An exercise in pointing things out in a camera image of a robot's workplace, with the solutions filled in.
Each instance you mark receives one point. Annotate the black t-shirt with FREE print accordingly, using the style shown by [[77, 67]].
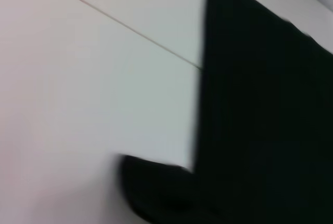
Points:
[[260, 104]]

